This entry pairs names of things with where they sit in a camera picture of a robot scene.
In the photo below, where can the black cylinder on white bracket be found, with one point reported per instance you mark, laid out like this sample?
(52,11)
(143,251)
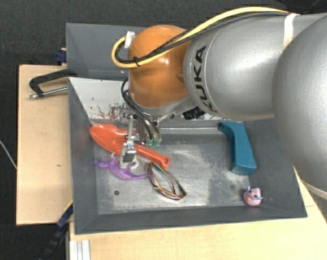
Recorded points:
(192,113)

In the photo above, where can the orange plastic trowel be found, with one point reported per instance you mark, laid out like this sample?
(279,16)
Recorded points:
(106,137)

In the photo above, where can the teal angled block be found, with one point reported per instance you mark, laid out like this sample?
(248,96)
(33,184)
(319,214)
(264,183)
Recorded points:
(240,150)

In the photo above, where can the small pink toy animal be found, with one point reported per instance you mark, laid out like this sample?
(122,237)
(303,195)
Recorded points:
(252,198)

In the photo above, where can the brown cardboard board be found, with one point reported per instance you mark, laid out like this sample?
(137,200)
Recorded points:
(41,150)

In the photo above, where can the purple toy lizard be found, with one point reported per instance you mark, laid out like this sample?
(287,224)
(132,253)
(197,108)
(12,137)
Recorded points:
(120,171)

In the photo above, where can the grey metal bin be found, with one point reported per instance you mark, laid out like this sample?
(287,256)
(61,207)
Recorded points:
(196,172)

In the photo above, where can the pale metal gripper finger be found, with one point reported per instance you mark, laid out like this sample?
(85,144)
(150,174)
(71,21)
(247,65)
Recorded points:
(132,156)
(124,158)

